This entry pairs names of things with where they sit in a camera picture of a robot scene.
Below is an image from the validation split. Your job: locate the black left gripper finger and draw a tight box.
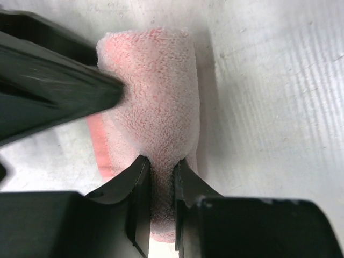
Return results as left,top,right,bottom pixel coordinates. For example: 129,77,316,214
173,159,222,253

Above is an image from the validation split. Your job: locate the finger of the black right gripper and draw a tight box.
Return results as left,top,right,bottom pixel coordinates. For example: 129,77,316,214
1,33,124,145
1,10,97,66

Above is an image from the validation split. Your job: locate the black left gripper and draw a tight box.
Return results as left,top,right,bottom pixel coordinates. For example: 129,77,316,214
0,155,344,258

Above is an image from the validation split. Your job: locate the pink striped towel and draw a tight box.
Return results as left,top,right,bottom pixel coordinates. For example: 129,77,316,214
88,28,200,243

